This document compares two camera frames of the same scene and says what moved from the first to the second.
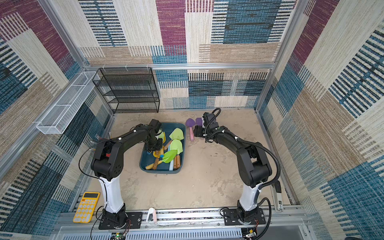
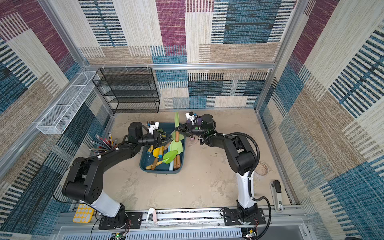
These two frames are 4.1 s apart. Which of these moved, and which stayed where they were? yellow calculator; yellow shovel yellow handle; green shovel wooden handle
Moved: green shovel wooden handle
Stayed: yellow calculator; yellow shovel yellow handle
